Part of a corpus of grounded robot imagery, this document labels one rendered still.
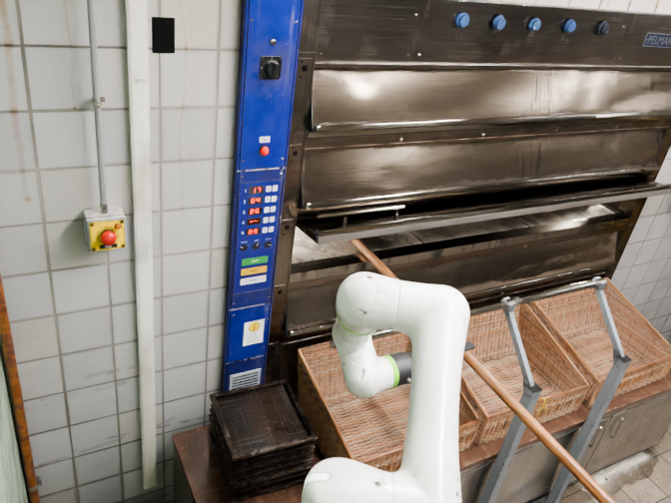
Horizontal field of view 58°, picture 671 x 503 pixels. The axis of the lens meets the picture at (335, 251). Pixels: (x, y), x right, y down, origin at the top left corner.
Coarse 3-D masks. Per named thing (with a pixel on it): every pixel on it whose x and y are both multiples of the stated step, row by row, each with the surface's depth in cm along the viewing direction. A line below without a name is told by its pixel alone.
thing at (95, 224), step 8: (112, 208) 165; (120, 208) 166; (88, 216) 160; (96, 216) 161; (104, 216) 161; (112, 216) 162; (120, 216) 162; (88, 224) 158; (96, 224) 159; (104, 224) 160; (112, 224) 161; (88, 232) 160; (96, 232) 160; (120, 232) 164; (88, 240) 161; (96, 240) 162; (120, 240) 165; (88, 248) 162; (96, 248) 163; (104, 248) 164; (112, 248) 165; (120, 248) 166
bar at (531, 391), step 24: (552, 288) 227; (576, 288) 231; (600, 288) 237; (480, 312) 209; (504, 312) 218; (624, 360) 231; (528, 384) 212; (528, 408) 213; (600, 408) 244; (504, 456) 227; (576, 456) 258
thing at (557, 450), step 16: (352, 240) 232; (368, 256) 223; (384, 272) 215; (464, 352) 182; (480, 368) 176; (496, 384) 171; (512, 400) 167; (528, 416) 162; (544, 432) 158; (560, 448) 154; (576, 464) 150; (592, 480) 146; (608, 496) 143
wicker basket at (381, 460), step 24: (384, 336) 246; (312, 360) 230; (336, 360) 237; (312, 384) 220; (336, 384) 240; (408, 384) 257; (312, 408) 223; (336, 408) 239; (360, 408) 241; (384, 408) 243; (408, 408) 245; (336, 432) 207; (360, 432) 230; (384, 432) 232; (336, 456) 210; (384, 456) 205
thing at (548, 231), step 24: (600, 216) 289; (624, 216) 293; (456, 240) 248; (480, 240) 251; (504, 240) 256; (528, 240) 263; (312, 264) 217; (336, 264) 219; (360, 264) 223; (384, 264) 229
